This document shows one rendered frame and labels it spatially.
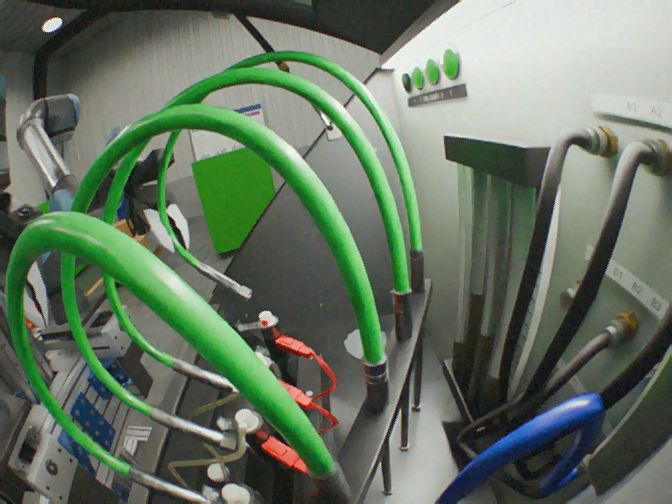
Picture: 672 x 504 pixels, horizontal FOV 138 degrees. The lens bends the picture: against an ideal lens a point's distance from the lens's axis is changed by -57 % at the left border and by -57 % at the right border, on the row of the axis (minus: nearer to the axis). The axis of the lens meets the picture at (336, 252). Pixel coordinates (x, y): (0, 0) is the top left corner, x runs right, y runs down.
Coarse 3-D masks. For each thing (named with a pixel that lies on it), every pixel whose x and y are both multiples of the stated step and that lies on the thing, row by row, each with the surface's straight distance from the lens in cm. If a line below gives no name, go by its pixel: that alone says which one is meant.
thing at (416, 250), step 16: (240, 64) 37; (256, 64) 37; (320, 64) 33; (336, 64) 33; (352, 80) 32; (368, 96) 32; (384, 128) 32; (400, 144) 32; (400, 160) 32; (160, 176) 47; (400, 176) 32; (160, 192) 48; (160, 208) 49; (416, 208) 33; (416, 224) 34; (176, 240) 50; (416, 240) 34; (192, 256) 49; (416, 256) 35
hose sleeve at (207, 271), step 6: (204, 264) 48; (198, 270) 48; (204, 270) 47; (210, 270) 47; (210, 276) 47; (216, 276) 47; (222, 276) 47; (216, 282) 47; (222, 282) 46; (228, 282) 46; (234, 282) 46; (228, 288) 46; (234, 288) 46; (240, 288) 46; (234, 294) 46
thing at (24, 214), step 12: (0, 204) 42; (12, 204) 42; (24, 204) 41; (0, 216) 40; (12, 216) 38; (24, 216) 37; (36, 216) 37; (0, 228) 41; (12, 228) 38; (24, 228) 36
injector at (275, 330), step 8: (264, 328) 38; (272, 328) 38; (280, 328) 40; (264, 336) 40; (272, 336) 39; (280, 336) 40; (272, 344) 40; (264, 352) 43; (272, 352) 41; (280, 352) 41; (272, 360) 43; (280, 360) 42; (288, 360) 43; (280, 368) 44; (288, 368) 44; (288, 376) 45; (296, 384) 47
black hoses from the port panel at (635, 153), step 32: (640, 160) 14; (544, 192) 15; (544, 224) 15; (608, 224) 12; (608, 256) 12; (512, 320) 18; (576, 320) 13; (512, 352) 20; (640, 352) 11; (608, 384) 12; (544, 448) 21; (512, 480) 29
